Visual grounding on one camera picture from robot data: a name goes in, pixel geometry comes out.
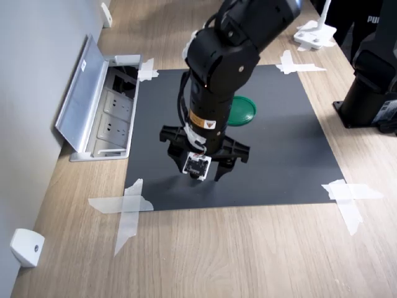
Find silver cable duct with sockets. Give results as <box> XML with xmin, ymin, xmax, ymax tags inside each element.
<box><xmin>55</xmin><ymin>34</ymin><xmax>143</xmax><ymax>162</ymax></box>

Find camera cable with white wrap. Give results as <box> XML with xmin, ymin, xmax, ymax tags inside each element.
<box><xmin>177</xmin><ymin>29</ymin><xmax>208</xmax><ymax>155</ymax></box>

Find white partition foot bracket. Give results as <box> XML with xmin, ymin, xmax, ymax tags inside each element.
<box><xmin>9</xmin><ymin>228</ymin><xmax>46</xmax><ymax>268</ymax></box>
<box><xmin>100</xmin><ymin>2</ymin><xmax>112</xmax><ymax>29</ymax></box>

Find white tape cross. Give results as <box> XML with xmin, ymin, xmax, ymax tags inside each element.
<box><xmin>137</xmin><ymin>57</ymin><xmax>159</xmax><ymax>83</ymax></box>
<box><xmin>321</xmin><ymin>179</ymin><xmax>385</xmax><ymax>237</ymax></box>
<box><xmin>88</xmin><ymin>178</ymin><xmax>155</xmax><ymax>257</ymax></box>
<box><xmin>275</xmin><ymin>49</ymin><xmax>328</xmax><ymax>75</ymax></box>

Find round green lid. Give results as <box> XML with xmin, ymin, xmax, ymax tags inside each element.
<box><xmin>226</xmin><ymin>95</ymin><xmax>257</xmax><ymax>127</ymax></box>

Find white stand bracket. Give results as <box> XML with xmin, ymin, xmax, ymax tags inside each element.
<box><xmin>293</xmin><ymin>0</ymin><xmax>338</xmax><ymax>52</ymax></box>

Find dark grey mat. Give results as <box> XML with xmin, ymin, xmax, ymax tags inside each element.
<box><xmin>123</xmin><ymin>64</ymin><xmax>347</xmax><ymax>212</ymax></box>

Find white camera box with board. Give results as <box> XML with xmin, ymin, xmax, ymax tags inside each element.
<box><xmin>181</xmin><ymin>154</ymin><xmax>213</xmax><ymax>182</ymax></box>

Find person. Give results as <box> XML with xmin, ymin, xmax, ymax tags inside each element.
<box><xmin>310</xmin><ymin>0</ymin><xmax>384</xmax><ymax>65</ymax></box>

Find grey partition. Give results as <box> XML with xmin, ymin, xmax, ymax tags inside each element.
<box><xmin>0</xmin><ymin>0</ymin><xmax>109</xmax><ymax>298</ymax></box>

